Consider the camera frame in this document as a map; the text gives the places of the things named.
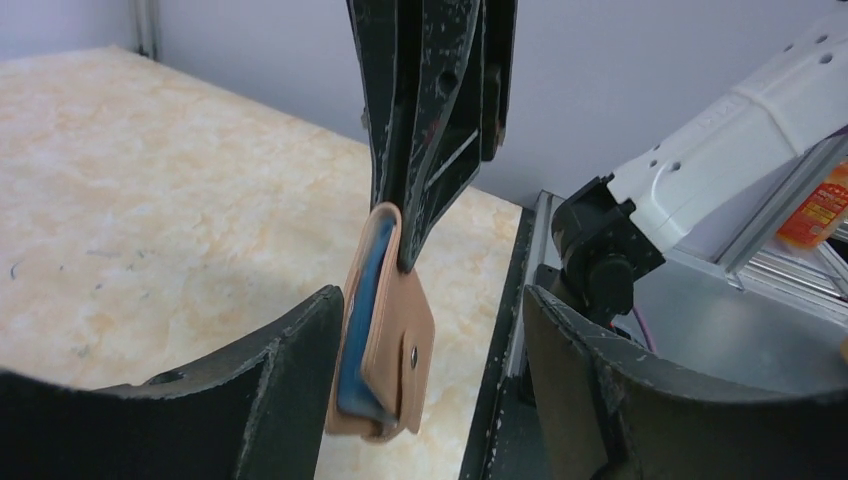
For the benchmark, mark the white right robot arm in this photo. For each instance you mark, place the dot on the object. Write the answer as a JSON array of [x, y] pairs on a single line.
[[618, 228]]

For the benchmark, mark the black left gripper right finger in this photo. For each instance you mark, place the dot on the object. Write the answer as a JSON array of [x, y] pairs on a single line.
[[612, 410]]

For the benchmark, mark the aluminium frame rail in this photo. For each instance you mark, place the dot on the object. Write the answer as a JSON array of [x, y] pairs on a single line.
[[793, 184]]

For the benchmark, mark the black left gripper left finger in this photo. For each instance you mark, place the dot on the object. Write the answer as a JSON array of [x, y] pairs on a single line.
[[254, 409]]

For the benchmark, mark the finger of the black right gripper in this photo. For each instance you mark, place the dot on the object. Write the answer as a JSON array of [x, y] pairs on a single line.
[[464, 61], [387, 37]]

